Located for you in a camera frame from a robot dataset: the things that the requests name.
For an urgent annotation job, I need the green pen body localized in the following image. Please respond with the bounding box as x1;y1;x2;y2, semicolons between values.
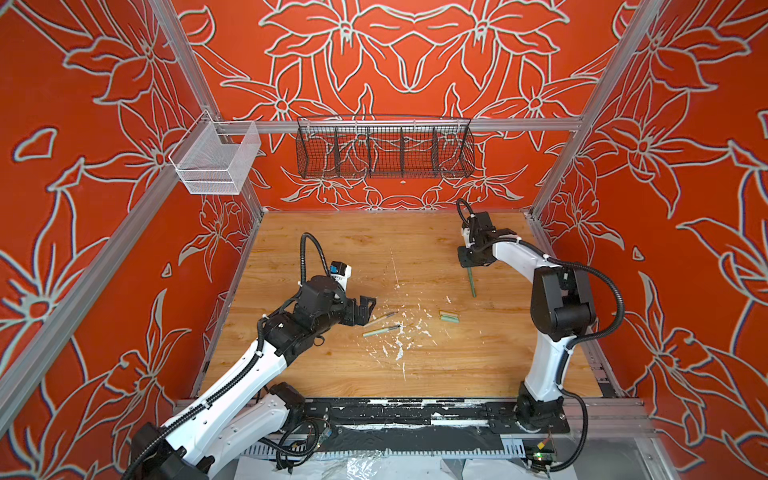
467;268;477;298

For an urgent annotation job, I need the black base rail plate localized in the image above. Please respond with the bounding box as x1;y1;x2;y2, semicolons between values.
304;397;571;435

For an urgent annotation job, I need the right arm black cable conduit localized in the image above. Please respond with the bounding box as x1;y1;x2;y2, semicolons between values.
454;197;626;472

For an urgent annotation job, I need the clear mesh bin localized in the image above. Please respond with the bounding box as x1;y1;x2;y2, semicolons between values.
169;110;262;195

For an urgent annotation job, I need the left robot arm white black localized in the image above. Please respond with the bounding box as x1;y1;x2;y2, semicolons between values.
123;275;377;479

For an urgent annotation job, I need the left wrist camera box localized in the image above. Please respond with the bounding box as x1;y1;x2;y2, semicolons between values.
329;261;352;283

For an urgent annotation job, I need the white cable duct strip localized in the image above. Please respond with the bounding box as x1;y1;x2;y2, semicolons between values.
239;436;526;462

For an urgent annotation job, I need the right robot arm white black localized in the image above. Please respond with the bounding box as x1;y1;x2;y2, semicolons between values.
457;212;596;432

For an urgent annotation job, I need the black wire basket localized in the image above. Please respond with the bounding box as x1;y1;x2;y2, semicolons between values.
295;114;476;180

